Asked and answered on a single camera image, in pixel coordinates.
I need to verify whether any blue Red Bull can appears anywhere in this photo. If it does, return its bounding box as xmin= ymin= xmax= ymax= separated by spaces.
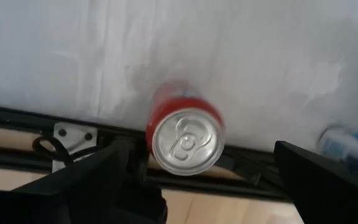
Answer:
xmin=317 ymin=124 xmax=358 ymax=175

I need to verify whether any red Fanta soda can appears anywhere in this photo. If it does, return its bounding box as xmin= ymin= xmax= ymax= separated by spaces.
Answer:
xmin=144 ymin=80 xmax=226 ymax=177

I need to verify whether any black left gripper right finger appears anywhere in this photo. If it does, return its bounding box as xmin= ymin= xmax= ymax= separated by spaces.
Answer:
xmin=273 ymin=140 xmax=358 ymax=224

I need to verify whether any black aluminium table frame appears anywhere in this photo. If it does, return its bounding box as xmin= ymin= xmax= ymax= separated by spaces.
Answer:
xmin=0 ymin=104 xmax=295 ymax=203

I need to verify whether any black cable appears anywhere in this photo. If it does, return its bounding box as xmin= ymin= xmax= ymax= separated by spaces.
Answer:
xmin=32 ymin=136 xmax=74 ymax=166

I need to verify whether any white metal corner bracket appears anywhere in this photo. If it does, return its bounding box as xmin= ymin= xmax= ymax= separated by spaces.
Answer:
xmin=52 ymin=122 xmax=98 ymax=174

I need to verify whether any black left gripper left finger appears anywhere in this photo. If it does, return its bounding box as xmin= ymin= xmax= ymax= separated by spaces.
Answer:
xmin=0 ymin=136 xmax=168 ymax=224

